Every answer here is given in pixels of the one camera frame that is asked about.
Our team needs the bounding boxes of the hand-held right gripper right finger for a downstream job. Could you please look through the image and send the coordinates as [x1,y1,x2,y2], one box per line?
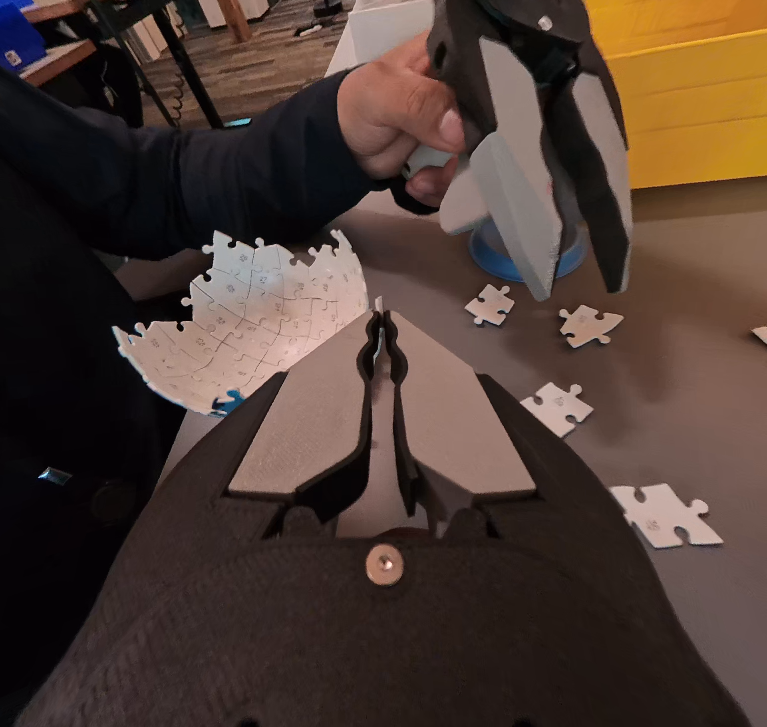
[385,310,538,524]

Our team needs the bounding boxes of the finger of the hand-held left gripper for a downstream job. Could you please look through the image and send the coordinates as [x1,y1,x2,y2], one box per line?
[469,37,565,302]
[551,71,635,294]

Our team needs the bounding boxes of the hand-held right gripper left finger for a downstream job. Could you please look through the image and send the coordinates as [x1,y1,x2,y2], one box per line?
[225,309,382,524]

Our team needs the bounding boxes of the white puzzle pieces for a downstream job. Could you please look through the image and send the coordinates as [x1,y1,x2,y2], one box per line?
[464,284,767,549]

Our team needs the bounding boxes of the partly built puzzle ball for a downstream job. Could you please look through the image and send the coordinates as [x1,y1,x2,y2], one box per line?
[113,228,369,417]

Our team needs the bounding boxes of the person's left forearm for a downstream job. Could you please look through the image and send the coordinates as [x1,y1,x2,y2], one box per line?
[0,68,384,260]

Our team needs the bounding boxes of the blue plastic ball stand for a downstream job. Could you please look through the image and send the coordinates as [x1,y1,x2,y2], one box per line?
[469,212,588,284]

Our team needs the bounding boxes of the person's left hand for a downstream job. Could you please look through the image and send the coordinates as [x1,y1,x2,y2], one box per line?
[337,31,468,208]

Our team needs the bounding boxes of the yellow plastic bin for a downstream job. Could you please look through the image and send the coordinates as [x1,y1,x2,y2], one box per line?
[575,0,767,190]

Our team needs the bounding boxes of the person's dark clothed body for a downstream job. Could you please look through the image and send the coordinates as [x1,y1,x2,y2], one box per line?
[0,158,187,710]

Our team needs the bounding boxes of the wooden support post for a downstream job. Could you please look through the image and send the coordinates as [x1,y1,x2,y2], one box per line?
[201,0,252,44]

